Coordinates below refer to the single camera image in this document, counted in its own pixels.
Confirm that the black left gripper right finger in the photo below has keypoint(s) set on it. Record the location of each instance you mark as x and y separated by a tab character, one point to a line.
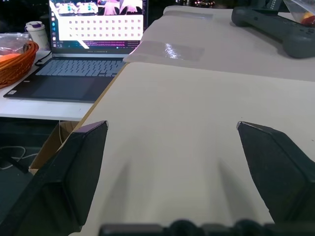
280	172

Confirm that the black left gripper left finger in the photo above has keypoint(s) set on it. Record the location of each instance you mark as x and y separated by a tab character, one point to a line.
71	177

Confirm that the brown cardboard box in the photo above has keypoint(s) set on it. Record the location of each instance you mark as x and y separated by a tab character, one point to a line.
53	145

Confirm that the grey open laptop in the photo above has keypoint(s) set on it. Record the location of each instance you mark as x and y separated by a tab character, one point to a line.
81	59

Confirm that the orange woven basket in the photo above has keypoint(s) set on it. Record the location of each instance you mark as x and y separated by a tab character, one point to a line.
15	62

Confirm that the dark grey handheld controller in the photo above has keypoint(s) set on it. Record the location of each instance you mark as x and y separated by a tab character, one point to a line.
275	27

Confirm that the white cup with purple lid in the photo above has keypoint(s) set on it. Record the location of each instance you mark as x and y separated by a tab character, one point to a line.
38	34

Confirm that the clear plastic bag with fruit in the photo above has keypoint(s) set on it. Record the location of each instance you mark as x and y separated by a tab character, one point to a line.
301	12

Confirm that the clear tape strip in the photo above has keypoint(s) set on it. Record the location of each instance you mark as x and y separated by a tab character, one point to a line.
172	50

